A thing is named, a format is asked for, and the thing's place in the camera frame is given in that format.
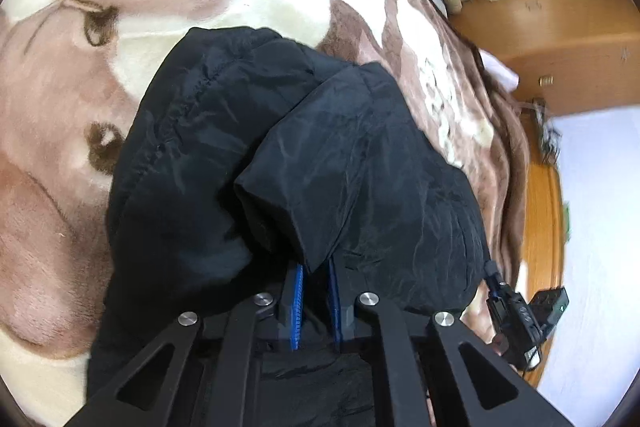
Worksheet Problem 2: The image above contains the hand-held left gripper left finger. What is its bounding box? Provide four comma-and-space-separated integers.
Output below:
64, 263, 306, 427

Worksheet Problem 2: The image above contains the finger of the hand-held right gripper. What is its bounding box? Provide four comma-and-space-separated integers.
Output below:
482, 260, 507, 303

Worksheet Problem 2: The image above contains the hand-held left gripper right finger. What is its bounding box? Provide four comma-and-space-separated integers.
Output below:
326, 257, 576, 427

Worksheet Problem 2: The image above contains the black puffer jacket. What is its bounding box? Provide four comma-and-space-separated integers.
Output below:
86, 26, 493, 427

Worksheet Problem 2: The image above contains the wooden bed headboard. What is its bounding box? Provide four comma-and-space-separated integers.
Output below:
515, 162, 568, 390

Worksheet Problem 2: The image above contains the power strip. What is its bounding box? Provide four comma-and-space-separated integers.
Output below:
530, 100, 563, 168

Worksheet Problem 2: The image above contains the wooden wardrobe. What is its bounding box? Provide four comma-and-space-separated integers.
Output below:
447, 0, 640, 118

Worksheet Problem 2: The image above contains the brown printed fleece blanket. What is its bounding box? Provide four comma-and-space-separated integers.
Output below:
0, 0, 533, 427

